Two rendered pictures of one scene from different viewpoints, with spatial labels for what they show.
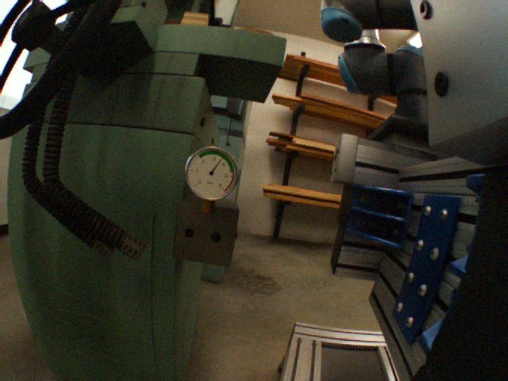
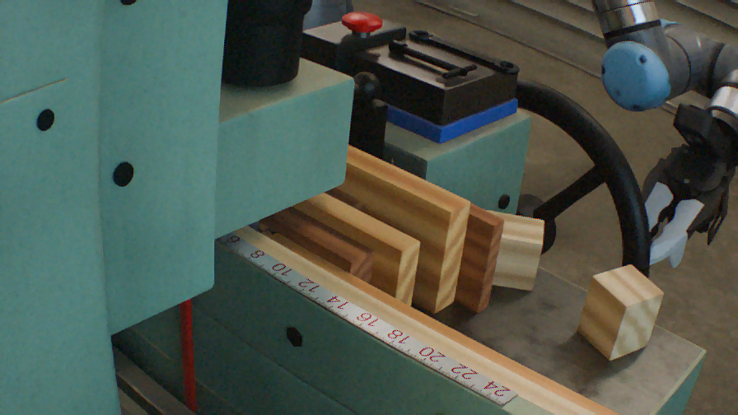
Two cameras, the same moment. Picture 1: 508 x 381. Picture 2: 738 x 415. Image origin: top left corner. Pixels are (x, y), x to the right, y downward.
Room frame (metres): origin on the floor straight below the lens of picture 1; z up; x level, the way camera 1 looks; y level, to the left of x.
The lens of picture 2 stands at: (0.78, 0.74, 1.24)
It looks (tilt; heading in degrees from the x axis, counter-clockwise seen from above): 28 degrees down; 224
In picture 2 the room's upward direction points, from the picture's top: 6 degrees clockwise
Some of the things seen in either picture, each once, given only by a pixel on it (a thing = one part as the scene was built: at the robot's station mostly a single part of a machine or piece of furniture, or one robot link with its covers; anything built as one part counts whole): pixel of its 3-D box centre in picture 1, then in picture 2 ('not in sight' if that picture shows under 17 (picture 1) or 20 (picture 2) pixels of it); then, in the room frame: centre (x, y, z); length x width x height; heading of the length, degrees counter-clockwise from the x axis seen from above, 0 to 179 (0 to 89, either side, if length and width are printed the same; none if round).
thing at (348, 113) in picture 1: (378, 153); not in sight; (2.51, -1.38, 1.20); 2.71 x 0.56 x 2.40; 91
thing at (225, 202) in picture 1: (209, 225); not in sight; (0.35, 0.06, 0.58); 0.12 x 0.08 x 0.08; 6
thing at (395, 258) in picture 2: not in sight; (282, 219); (0.43, 0.32, 0.93); 0.20 x 0.02 x 0.06; 96
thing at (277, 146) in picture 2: not in sight; (221, 154); (0.48, 0.33, 0.99); 0.14 x 0.07 x 0.09; 6
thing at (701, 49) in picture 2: not in sight; (681, 59); (-0.19, 0.28, 0.94); 0.11 x 0.11 x 0.08; 4
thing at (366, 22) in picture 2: not in sight; (361, 21); (0.30, 0.25, 1.02); 0.03 x 0.03 x 0.01
